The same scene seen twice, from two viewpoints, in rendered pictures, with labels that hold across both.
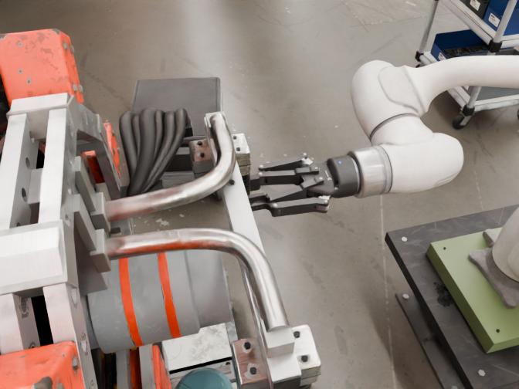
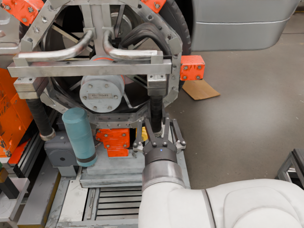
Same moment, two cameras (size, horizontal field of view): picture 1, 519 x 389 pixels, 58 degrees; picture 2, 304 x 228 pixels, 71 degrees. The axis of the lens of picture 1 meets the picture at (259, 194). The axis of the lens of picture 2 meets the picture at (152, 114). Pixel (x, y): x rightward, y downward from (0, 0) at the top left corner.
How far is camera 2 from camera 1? 0.81 m
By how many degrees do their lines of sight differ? 68
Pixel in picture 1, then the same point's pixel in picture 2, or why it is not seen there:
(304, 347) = (23, 80)
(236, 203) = (100, 62)
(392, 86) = (247, 194)
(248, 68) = not seen: outside the picture
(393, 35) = not seen: outside the picture
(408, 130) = (185, 204)
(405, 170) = (145, 198)
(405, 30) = not seen: outside the picture
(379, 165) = (152, 175)
